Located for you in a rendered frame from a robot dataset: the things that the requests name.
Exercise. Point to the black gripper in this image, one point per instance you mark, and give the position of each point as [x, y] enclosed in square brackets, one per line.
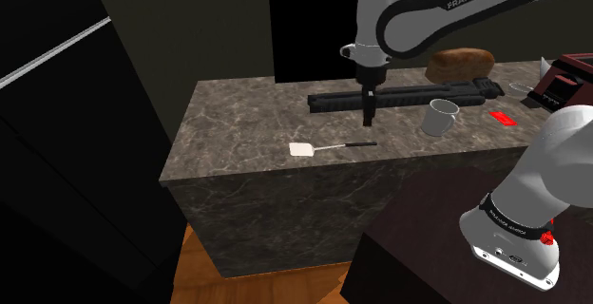
[370, 76]

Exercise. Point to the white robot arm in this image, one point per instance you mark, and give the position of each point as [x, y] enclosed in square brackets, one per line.
[546, 164]

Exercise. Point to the white mug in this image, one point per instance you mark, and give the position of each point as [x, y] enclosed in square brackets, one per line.
[435, 120]

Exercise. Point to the brown bread loaf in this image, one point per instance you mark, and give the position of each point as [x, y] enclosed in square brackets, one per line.
[458, 64]

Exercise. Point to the red flat card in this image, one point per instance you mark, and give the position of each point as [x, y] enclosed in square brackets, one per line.
[503, 118]

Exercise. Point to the clear glass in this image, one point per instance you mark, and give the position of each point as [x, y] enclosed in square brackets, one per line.
[520, 88]

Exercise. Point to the dark maroon robot stand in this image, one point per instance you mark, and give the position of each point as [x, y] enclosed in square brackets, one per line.
[417, 229]

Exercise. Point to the dark red countertop appliance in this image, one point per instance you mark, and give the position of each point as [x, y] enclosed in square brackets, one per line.
[563, 85]

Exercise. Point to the black refrigerator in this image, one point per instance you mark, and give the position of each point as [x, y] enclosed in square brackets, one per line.
[69, 155]

